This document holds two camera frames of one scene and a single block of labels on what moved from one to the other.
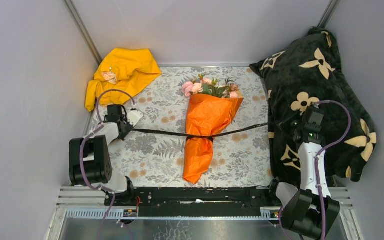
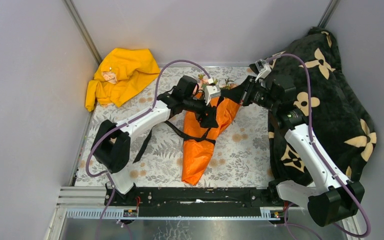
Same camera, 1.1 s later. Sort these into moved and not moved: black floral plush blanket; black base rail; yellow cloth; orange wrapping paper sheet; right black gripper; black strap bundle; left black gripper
Moved: black strap bundle; right black gripper; left black gripper
Not moved: orange wrapping paper sheet; yellow cloth; black floral plush blanket; black base rail
